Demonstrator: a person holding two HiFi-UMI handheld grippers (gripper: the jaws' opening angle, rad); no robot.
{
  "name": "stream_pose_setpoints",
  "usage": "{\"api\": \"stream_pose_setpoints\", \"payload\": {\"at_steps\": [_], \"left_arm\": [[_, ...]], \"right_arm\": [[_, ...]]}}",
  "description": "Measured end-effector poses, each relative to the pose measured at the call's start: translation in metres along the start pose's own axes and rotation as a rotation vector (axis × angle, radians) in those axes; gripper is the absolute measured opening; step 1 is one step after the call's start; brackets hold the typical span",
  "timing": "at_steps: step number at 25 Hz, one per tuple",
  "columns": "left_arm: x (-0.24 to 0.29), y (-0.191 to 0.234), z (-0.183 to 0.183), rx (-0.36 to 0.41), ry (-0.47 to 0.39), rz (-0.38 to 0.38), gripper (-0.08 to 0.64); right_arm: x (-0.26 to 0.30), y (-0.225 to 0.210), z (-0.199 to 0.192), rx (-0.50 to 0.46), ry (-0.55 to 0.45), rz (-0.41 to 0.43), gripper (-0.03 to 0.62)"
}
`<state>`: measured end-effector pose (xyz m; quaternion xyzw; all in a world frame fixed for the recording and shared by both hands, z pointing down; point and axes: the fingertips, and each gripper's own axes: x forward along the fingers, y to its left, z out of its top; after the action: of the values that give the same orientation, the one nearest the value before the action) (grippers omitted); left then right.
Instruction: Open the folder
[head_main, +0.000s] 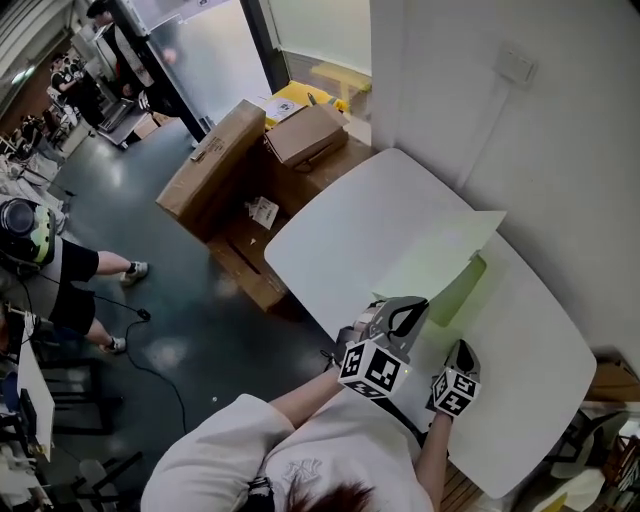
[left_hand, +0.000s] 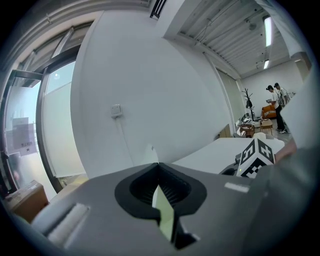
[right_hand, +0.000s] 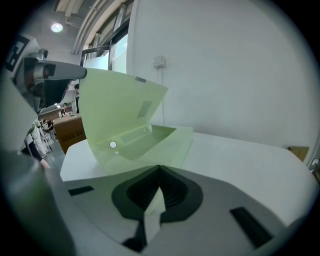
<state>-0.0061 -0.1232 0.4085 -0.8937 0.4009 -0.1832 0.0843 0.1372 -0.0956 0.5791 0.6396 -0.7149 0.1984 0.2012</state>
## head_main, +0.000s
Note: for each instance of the person's right forearm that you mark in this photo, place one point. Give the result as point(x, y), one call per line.
point(432, 460)

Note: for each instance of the metal platform cart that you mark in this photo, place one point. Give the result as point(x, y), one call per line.
point(120, 120)

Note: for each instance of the white plastic chair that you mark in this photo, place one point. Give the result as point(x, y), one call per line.
point(580, 490)

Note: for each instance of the black metal stool frame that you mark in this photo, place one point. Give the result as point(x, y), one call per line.
point(100, 430)

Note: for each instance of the yellow bench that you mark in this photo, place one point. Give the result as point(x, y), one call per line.
point(345, 77)

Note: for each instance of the person's white sweatshirt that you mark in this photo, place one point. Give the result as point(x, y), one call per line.
point(225, 450)

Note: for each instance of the small brown cardboard box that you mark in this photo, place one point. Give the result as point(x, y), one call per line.
point(310, 135)

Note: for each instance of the leaning cardboard sheet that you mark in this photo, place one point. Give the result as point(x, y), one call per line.
point(615, 380)

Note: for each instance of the yellow bag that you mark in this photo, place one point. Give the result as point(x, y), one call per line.
point(295, 92)

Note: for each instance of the long cardboard box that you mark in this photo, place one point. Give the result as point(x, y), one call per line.
point(210, 160)

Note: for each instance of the white wall socket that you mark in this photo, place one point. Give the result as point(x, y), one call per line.
point(515, 65)

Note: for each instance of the light green folder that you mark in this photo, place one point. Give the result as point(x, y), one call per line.
point(440, 250)

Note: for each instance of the person's left forearm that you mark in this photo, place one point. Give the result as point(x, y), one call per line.
point(305, 400)

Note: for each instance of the white side table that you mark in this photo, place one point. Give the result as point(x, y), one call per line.
point(37, 395)

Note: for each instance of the wooden slatted bench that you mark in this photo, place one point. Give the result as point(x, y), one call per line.
point(460, 490)

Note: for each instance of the glass door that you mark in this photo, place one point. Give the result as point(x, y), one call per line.
point(220, 50)

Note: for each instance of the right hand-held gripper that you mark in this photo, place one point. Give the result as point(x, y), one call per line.
point(455, 395)

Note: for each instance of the wide flat cardboard box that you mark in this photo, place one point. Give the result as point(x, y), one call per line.
point(250, 270)

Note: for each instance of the grey chair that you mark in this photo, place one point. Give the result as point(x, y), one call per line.
point(590, 440)

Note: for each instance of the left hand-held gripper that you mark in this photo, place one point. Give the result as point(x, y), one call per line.
point(372, 372)

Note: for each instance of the white paper packet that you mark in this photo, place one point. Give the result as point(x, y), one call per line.
point(262, 212)

